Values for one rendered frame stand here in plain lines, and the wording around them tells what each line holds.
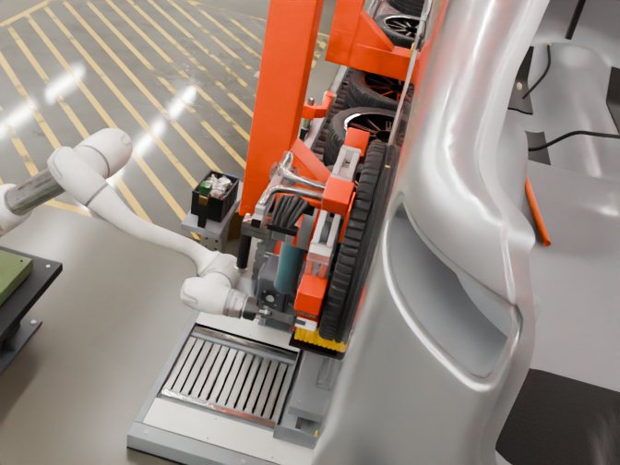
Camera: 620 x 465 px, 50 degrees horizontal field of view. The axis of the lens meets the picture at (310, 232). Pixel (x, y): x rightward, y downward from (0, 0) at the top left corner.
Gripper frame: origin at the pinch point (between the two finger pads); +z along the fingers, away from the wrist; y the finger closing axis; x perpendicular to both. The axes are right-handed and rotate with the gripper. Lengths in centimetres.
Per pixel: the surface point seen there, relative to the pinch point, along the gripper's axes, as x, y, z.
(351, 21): 194, -170, -29
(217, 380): -29, -53, -29
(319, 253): 19.2, 27.0, -0.8
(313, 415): -29.3, -31.1, 10.2
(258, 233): 21.2, 18.7, -20.2
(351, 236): 25.2, 32.6, 6.5
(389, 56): 183, -181, -1
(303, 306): 3.6, 24.4, -1.4
